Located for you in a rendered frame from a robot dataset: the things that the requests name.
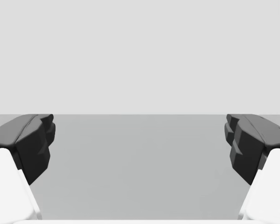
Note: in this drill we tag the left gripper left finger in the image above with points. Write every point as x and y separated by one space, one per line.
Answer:
25 149

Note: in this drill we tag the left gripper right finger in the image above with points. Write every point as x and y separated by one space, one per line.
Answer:
252 149

